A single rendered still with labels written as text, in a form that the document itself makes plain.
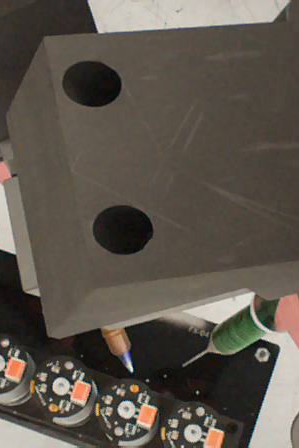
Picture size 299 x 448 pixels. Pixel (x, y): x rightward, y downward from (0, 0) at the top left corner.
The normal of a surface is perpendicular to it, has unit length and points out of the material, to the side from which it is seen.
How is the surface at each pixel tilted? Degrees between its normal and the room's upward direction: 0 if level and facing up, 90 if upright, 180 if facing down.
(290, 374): 0
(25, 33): 63
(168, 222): 19
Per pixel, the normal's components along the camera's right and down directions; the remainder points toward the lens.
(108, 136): 0.29, -0.31
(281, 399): -0.03, -0.25
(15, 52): 0.37, 0.66
